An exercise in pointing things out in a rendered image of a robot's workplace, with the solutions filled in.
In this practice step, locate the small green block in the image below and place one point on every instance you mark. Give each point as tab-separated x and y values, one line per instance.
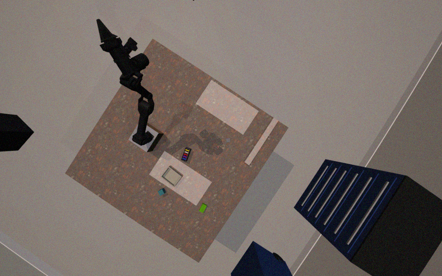
202	208

